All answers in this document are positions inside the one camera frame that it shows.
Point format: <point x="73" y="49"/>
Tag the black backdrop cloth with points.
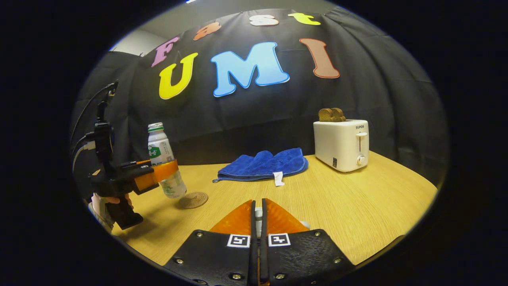
<point x="377" y="87"/>

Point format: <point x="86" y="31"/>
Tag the clear green label water bottle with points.
<point x="158" y="147"/>

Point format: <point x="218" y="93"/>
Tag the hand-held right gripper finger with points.
<point x="263" y="246"/>
<point x="254" y="246"/>

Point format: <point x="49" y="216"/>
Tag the round brown coaster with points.
<point x="193" y="200"/>

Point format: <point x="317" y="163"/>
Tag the white toaster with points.
<point x="341" y="147"/>

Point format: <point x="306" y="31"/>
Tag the white teacup lid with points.
<point x="258" y="216"/>

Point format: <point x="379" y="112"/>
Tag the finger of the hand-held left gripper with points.
<point x="139" y="163"/>
<point x="156" y="174"/>

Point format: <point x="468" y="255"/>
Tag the blue towel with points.
<point x="264" y="165"/>

